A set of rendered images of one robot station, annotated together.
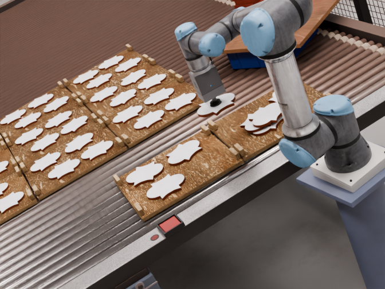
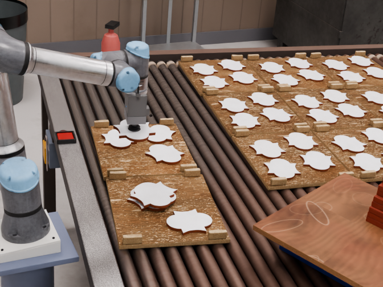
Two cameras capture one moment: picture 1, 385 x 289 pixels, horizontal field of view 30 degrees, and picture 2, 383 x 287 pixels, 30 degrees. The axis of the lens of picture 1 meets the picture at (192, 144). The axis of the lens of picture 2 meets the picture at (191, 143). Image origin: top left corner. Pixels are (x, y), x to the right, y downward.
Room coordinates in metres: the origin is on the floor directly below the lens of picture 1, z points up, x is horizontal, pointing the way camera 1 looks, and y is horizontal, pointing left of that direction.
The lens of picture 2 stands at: (2.31, -2.33, 2.22)
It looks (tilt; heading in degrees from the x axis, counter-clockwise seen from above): 27 degrees down; 86
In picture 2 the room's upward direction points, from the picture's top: 5 degrees clockwise
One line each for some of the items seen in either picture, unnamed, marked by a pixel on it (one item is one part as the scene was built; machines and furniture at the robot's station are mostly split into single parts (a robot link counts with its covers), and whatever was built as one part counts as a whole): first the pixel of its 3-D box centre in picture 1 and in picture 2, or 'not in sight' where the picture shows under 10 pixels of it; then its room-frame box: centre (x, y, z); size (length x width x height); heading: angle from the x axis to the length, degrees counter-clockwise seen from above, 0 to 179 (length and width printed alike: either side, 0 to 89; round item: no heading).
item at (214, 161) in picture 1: (176, 171); (142, 150); (2.31, 0.10, 0.93); 0.41 x 0.35 x 0.02; 101
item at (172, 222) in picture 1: (170, 225); (65, 137); (2.00, 0.18, 0.92); 0.06 x 0.06 x 0.01; 14
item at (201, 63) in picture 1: (199, 60); (136, 82); (2.28, -0.14, 1.30); 0.08 x 0.08 x 0.05
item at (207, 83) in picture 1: (205, 79); (138, 103); (2.29, -0.14, 1.22); 0.10 x 0.09 x 0.16; 10
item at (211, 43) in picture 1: (211, 41); (110, 65); (2.19, -0.19, 1.38); 0.11 x 0.11 x 0.08; 25
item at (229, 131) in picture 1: (271, 117); (164, 208); (2.39, -0.32, 0.93); 0.41 x 0.35 x 0.02; 100
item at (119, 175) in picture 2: (239, 149); (117, 175); (2.22, -0.15, 0.95); 0.06 x 0.02 x 0.03; 10
